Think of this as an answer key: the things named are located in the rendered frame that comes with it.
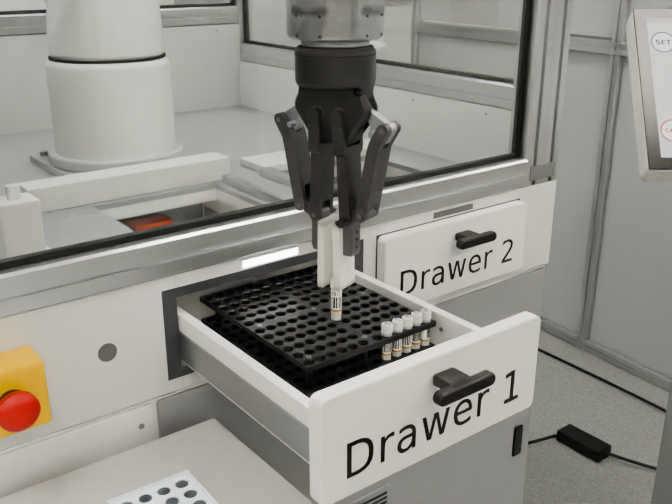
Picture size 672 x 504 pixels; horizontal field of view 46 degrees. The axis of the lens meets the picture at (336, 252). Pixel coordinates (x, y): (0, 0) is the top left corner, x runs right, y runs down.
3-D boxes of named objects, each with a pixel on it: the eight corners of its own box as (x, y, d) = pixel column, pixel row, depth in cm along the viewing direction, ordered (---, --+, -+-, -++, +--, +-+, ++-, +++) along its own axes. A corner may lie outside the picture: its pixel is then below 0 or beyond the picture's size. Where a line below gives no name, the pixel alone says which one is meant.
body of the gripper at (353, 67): (273, 43, 72) (276, 144, 75) (352, 48, 68) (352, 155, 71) (320, 37, 78) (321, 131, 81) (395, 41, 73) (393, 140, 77)
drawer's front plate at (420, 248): (522, 268, 126) (528, 201, 122) (383, 315, 110) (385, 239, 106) (513, 265, 128) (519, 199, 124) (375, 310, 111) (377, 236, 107)
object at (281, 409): (511, 391, 87) (515, 341, 85) (323, 479, 73) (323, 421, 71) (301, 281, 117) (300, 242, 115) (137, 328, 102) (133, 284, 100)
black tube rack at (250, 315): (433, 372, 91) (436, 320, 89) (308, 423, 81) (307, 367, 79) (318, 308, 107) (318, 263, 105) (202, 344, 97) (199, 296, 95)
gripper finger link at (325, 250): (323, 221, 77) (317, 220, 78) (322, 288, 80) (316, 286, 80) (340, 214, 80) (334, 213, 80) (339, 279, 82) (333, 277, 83)
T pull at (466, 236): (497, 240, 115) (498, 231, 114) (460, 251, 110) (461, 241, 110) (478, 233, 117) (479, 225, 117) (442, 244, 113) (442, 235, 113)
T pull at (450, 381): (496, 384, 76) (497, 371, 75) (440, 410, 72) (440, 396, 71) (468, 370, 79) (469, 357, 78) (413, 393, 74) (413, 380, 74)
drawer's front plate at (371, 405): (532, 405, 87) (541, 314, 84) (321, 510, 71) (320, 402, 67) (520, 399, 89) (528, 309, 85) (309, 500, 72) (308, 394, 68)
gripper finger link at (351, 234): (349, 202, 78) (376, 206, 76) (350, 251, 79) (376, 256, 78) (341, 205, 77) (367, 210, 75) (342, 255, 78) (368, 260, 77)
